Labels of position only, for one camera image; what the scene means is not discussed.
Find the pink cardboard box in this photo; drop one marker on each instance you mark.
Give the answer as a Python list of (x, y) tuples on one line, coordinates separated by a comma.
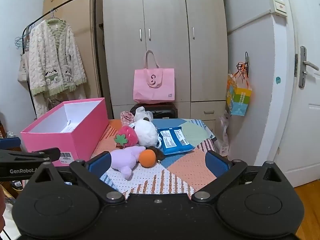
[(50, 142)]

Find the cream wall light switch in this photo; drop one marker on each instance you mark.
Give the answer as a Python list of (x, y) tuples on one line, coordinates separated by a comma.
[(278, 6)]

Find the blue wet wipes packet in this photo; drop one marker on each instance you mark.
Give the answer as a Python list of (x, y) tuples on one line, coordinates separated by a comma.
[(175, 140)]

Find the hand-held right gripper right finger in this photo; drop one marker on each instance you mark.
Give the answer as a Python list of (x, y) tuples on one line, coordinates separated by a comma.
[(217, 165)]

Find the pink tote bag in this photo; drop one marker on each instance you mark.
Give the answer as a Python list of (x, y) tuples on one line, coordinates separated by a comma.
[(155, 90)]

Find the beige canvas tote bag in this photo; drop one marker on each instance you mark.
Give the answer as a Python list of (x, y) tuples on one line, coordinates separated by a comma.
[(23, 67)]

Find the cream fluffy pyjama pants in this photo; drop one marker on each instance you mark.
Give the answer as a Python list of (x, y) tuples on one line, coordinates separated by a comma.
[(41, 105)]

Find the red strawberry plush toy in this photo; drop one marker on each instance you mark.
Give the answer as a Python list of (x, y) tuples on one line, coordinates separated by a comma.
[(128, 136)]

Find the white and brown plush toy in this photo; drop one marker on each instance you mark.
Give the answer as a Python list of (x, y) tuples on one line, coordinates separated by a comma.
[(146, 132)]

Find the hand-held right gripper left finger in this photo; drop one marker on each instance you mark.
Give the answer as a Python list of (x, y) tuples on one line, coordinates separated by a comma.
[(100, 164)]

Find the cream fluffy cardigan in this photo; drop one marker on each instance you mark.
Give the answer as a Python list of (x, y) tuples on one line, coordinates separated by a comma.
[(57, 62)]

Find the purple plush toy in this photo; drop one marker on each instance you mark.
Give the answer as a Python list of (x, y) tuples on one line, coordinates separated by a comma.
[(122, 157)]

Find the pink floral fabric pouch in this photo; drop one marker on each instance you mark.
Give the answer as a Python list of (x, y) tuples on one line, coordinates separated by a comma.
[(126, 117)]

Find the colourful paper gift bag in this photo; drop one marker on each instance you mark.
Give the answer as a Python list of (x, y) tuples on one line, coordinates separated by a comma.
[(238, 97)]

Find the black suitcase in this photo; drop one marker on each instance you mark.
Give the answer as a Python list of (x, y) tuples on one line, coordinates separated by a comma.
[(162, 111)]

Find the patchwork blanket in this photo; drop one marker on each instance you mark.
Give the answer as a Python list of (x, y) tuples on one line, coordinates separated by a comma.
[(190, 165)]

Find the grey white wardrobe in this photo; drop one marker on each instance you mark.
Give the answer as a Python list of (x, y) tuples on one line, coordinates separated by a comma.
[(165, 67)]

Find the white plastic bag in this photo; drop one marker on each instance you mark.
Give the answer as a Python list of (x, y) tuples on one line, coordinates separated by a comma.
[(141, 112)]

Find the orange plush ball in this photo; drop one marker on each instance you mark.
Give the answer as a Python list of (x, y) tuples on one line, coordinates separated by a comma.
[(147, 158)]

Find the light brown wooden cabinet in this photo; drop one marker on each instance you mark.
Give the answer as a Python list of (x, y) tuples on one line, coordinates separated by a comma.
[(82, 30)]

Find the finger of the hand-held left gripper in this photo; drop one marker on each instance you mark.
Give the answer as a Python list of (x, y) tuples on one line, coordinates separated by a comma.
[(10, 144), (37, 155)]

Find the white door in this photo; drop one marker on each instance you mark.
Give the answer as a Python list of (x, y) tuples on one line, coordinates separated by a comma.
[(307, 130)]

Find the small teal sticker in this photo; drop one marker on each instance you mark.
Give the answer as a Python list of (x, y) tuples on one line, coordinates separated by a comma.
[(278, 80)]

